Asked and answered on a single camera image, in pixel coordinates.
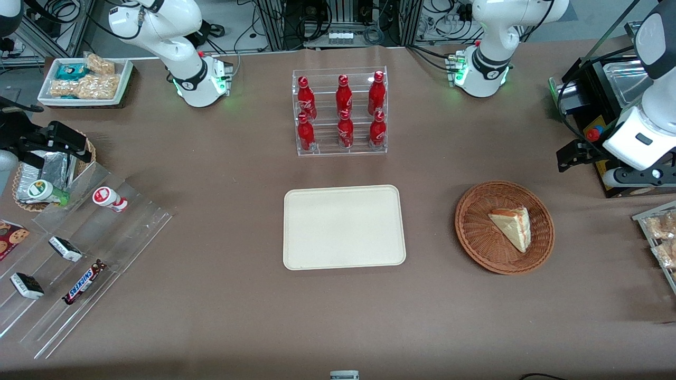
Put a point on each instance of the triangular sandwich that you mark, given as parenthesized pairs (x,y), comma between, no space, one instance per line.
(513,226)

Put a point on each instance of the red white yogurt bottle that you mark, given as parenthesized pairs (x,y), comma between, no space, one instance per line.
(108,198)

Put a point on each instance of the aluminium frame rack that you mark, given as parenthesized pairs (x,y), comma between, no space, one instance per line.
(274,26)

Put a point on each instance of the large round wicker basket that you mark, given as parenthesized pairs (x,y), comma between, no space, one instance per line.
(478,232)

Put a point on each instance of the chocolate chip cookie packet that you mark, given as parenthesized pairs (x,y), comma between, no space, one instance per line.
(11,237)

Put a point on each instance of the green white yogurt cup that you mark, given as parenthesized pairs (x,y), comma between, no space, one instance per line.
(41,190)

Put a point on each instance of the cream plastic tray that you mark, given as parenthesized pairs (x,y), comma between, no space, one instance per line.
(343,228)

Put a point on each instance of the white power strip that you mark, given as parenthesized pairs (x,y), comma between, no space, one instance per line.
(341,38)

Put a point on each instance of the metal tray with snacks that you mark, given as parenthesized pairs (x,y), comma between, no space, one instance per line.
(641,217)

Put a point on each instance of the black white snack bar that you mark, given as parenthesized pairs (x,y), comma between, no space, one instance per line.
(65,249)
(27,286)

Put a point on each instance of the black food warmer appliance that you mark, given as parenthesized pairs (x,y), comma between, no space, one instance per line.
(591,111)

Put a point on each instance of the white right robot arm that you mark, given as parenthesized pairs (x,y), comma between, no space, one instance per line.
(174,37)

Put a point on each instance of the silver foil wrapped food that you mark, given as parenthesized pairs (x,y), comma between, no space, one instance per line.
(53,169)

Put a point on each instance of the rice cracker snack pack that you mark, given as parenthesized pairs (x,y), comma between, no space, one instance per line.
(100,64)
(63,88)
(99,87)

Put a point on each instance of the teal snack packet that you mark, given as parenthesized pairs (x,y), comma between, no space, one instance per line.
(70,71)

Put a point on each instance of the clear wrapped pastry pack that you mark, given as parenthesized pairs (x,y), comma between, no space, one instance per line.
(666,254)
(663,226)

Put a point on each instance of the white grey device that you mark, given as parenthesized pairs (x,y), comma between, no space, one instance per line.
(344,375)

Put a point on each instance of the clear acrylic bottle rack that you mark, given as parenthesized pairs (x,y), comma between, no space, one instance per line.
(325,145)

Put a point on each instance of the clear acrylic stepped shelf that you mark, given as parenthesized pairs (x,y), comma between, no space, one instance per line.
(121,237)

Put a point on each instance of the small wicker basket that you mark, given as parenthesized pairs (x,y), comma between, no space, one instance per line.
(88,154)

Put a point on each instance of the white rectangular snack tray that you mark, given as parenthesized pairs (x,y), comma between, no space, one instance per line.
(46,84)

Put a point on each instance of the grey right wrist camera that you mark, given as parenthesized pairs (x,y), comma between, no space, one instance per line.
(6,160)

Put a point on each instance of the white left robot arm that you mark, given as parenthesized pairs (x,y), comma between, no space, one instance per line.
(494,37)

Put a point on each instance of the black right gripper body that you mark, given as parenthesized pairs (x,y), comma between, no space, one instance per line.
(21,136)

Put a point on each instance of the Snickers chocolate bar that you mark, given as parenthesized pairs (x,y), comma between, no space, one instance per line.
(84,282)

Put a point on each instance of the red cola bottle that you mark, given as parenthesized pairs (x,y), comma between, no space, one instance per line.
(377,131)
(345,132)
(376,94)
(305,134)
(344,96)
(306,99)

